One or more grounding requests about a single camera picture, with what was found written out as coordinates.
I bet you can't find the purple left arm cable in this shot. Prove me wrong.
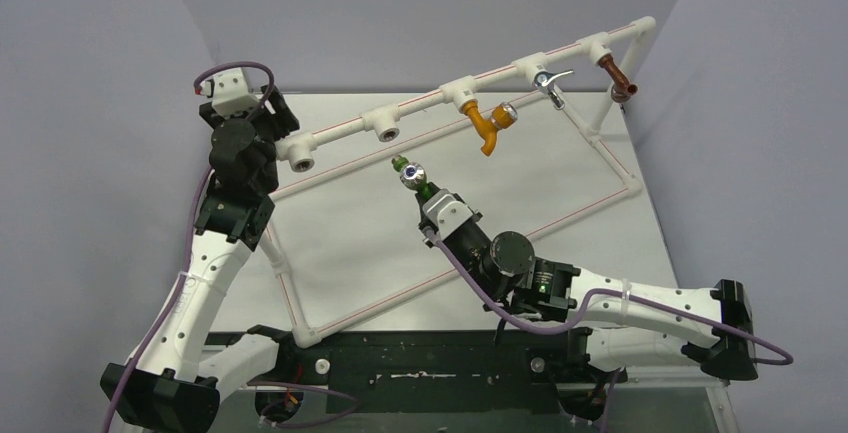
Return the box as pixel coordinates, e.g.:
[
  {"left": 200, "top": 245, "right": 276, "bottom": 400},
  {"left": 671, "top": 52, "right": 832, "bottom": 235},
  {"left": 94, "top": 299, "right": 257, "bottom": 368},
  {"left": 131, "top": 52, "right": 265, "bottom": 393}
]
[{"left": 100, "top": 61, "right": 362, "bottom": 433}]

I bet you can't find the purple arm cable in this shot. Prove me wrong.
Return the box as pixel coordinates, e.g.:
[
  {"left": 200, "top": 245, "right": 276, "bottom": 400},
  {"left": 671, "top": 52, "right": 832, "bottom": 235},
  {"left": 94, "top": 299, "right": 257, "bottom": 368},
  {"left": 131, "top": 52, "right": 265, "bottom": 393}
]
[
  {"left": 100, "top": 61, "right": 362, "bottom": 433},
  {"left": 423, "top": 227, "right": 795, "bottom": 433}
]

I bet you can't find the brown water faucet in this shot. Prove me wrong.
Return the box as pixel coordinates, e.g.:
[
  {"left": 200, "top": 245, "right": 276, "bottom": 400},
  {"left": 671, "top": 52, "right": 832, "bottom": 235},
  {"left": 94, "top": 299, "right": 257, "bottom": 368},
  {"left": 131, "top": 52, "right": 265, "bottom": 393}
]
[{"left": 597, "top": 53, "right": 639, "bottom": 104}]

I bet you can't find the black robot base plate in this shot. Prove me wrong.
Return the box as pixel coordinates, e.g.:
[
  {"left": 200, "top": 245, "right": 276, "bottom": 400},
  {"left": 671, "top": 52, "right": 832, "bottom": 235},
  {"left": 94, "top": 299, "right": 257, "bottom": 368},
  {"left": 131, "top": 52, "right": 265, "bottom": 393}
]
[{"left": 205, "top": 327, "right": 591, "bottom": 417}]

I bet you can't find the white PVC pipe frame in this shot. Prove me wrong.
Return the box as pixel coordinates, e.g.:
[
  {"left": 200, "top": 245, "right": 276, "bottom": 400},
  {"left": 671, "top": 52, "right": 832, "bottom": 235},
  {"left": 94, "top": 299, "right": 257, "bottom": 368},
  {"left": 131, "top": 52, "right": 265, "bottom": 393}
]
[{"left": 254, "top": 15, "right": 658, "bottom": 350}]

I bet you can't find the green water faucet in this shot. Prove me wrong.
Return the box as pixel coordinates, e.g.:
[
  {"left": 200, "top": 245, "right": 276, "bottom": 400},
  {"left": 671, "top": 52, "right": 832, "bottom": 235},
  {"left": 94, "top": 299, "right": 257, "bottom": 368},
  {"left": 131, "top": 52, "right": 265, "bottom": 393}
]
[{"left": 391, "top": 155, "right": 435, "bottom": 200}]

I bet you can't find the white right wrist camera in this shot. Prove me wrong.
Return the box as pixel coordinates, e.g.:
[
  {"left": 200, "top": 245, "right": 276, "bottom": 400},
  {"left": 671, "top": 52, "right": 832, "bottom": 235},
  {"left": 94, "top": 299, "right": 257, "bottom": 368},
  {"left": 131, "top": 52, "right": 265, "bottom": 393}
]
[{"left": 422, "top": 189, "right": 474, "bottom": 238}]

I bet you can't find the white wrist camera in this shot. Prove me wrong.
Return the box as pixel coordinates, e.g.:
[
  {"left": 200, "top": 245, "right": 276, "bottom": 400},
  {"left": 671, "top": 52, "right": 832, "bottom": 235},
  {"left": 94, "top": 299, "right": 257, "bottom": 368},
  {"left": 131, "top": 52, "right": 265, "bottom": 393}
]
[
  {"left": 422, "top": 189, "right": 474, "bottom": 238},
  {"left": 193, "top": 66, "right": 260, "bottom": 119}
]

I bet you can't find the orange water faucet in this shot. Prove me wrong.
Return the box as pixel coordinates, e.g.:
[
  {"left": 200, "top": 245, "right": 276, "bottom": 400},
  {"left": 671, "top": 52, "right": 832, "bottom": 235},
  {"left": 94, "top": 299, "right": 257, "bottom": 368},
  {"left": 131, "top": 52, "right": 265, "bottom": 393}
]
[{"left": 460, "top": 100, "right": 518, "bottom": 157}]

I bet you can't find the chrome lever water faucet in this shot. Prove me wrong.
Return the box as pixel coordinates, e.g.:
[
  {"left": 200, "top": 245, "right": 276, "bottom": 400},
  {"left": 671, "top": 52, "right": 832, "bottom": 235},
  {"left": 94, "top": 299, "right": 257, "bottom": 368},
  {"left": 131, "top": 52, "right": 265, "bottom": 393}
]
[{"left": 532, "top": 69, "right": 574, "bottom": 110}]

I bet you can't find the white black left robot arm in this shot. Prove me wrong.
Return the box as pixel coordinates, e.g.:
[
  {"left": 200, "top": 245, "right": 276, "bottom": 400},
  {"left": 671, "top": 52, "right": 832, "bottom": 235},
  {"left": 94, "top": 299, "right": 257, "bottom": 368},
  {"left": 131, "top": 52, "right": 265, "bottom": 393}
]
[{"left": 100, "top": 85, "right": 299, "bottom": 432}]

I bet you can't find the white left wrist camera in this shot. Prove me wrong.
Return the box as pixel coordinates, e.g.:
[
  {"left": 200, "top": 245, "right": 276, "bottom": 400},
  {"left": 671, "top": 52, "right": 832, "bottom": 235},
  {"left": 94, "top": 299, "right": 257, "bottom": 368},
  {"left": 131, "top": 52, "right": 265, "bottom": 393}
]
[{"left": 193, "top": 66, "right": 260, "bottom": 119}]

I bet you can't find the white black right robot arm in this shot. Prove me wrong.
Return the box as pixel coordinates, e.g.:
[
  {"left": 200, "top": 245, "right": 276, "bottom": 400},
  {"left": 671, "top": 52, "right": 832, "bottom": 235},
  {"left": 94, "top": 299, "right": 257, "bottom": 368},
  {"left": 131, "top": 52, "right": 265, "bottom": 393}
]
[{"left": 415, "top": 189, "right": 762, "bottom": 381}]

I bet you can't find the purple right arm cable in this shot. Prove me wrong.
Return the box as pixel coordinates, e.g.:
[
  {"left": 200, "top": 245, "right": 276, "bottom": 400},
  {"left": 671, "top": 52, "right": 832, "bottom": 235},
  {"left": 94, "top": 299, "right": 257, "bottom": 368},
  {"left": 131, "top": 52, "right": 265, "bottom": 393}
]
[{"left": 423, "top": 227, "right": 795, "bottom": 433}]

